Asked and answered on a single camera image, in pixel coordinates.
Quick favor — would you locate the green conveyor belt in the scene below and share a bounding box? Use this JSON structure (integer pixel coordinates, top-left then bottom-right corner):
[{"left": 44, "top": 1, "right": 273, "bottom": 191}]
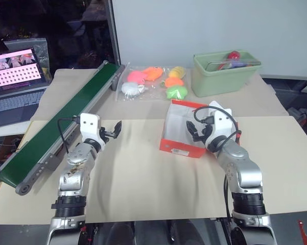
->
[{"left": 0, "top": 60, "right": 126, "bottom": 197}]

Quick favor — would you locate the grey laptop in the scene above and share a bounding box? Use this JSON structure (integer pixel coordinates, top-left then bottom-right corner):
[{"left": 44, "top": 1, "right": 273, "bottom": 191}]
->
[{"left": 0, "top": 46, "right": 49, "bottom": 129}]

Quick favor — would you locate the green plush toy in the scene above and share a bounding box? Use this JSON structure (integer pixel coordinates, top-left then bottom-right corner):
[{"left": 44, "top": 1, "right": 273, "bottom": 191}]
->
[{"left": 165, "top": 86, "right": 189, "bottom": 100}]

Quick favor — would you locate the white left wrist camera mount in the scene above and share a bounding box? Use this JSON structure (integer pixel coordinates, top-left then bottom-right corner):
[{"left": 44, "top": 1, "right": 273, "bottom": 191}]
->
[{"left": 79, "top": 113, "right": 102, "bottom": 144}]

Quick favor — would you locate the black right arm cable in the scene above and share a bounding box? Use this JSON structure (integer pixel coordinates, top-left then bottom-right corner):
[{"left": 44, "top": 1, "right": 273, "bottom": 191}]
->
[{"left": 193, "top": 105, "right": 243, "bottom": 245}]

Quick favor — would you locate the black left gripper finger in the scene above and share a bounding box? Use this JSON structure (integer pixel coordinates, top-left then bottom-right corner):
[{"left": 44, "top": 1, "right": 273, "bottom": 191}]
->
[{"left": 113, "top": 120, "right": 123, "bottom": 138}]

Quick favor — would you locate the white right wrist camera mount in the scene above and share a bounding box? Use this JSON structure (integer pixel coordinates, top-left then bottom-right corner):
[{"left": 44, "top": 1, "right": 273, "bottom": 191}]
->
[{"left": 208, "top": 101, "right": 237, "bottom": 144}]

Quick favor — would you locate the red strap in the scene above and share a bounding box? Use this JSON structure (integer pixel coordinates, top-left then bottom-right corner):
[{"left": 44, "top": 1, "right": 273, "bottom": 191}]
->
[{"left": 297, "top": 219, "right": 307, "bottom": 245}]

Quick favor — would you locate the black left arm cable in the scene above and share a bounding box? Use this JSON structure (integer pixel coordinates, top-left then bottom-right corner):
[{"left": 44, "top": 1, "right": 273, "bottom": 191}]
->
[{"left": 57, "top": 116, "right": 80, "bottom": 154}]

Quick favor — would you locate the red cardboard box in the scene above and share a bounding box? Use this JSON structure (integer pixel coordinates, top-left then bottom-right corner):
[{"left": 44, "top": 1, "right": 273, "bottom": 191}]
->
[{"left": 159, "top": 99, "right": 240, "bottom": 159}]

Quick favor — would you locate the white plush toy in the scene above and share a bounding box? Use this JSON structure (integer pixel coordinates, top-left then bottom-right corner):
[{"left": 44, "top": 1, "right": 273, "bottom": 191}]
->
[{"left": 121, "top": 82, "right": 147, "bottom": 98}]

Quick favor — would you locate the aluminium profile post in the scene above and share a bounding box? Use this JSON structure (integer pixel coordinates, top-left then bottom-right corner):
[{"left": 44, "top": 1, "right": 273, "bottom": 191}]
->
[{"left": 108, "top": 0, "right": 122, "bottom": 66}]

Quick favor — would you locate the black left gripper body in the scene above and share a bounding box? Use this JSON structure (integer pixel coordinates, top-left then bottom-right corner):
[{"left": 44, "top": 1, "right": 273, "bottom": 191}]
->
[{"left": 99, "top": 127, "right": 117, "bottom": 145}]

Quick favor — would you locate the red toy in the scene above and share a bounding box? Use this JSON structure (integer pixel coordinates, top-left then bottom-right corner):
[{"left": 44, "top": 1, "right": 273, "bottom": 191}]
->
[{"left": 226, "top": 51, "right": 242, "bottom": 61}]

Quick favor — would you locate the large orange plush toy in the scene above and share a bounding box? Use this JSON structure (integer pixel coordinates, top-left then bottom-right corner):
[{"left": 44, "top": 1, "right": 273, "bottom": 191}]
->
[{"left": 143, "top": 66, "right": 163, "bottom": 82}]

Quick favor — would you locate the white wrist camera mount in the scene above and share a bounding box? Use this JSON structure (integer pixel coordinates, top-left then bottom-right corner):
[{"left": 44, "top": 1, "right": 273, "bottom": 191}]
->
[
  {"left": 79, "top": 113, "right": 102, "bottom": 144},
  {"left": 208, "top": 101, "right": 237, "bottom": 144}
]

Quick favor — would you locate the clear zip bag of toys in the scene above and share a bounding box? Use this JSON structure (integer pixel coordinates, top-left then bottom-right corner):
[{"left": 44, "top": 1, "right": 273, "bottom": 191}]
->
[{"left": 115, "top": 62, "right": 189, "bottom": 103}]

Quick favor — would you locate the pink plush toy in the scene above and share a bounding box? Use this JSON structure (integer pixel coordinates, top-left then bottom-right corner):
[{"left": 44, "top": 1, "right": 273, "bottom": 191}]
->
[{"left": 127, "top": 70, "right": 146, "bottom": 84}]

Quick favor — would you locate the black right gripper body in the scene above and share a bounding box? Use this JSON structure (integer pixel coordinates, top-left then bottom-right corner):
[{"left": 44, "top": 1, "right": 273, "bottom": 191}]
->
[{"left": 198, "top": 124, "right": 214, "bottom": 149}]

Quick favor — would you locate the grey and red device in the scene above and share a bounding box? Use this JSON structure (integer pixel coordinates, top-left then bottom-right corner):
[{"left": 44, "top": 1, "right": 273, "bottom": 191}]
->
[{"left": 287, "top": 106, "right": 307, "bottom": 126}]

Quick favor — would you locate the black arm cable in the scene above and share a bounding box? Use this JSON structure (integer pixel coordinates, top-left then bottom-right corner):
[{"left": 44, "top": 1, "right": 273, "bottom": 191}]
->
[
  {"left": 193, "top": 105, "right": 243, "bottom": 245},
  {"left": 57, "top": 116, "right": 80, "bottom": 154}
]

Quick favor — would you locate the dark rounded shape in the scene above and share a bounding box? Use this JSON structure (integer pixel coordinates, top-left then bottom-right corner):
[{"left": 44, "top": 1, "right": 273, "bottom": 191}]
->
[
  {"left": 168, "top": 220, "right": 195, "bottom": 245},
  {"left": 109, "top": 221, "right": 134, "bottom": 245}
]

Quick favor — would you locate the small orange plush toy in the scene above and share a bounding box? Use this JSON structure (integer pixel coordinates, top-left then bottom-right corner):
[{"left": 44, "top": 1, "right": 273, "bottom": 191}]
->
[{"left": 164, "top": 77, "right": 184, "bottom": 88}]

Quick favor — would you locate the light green plastic bin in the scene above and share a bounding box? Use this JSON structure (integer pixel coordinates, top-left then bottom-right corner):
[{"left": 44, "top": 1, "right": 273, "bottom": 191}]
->
[{"left": 193, "top": 48, "right": 263, "bottom": 98}]

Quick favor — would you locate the yellow plush toy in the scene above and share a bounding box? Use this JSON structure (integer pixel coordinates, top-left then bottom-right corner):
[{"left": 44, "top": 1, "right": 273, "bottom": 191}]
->
[{"left": 168, "top": 65, "right": 186, "bottom": 79}]

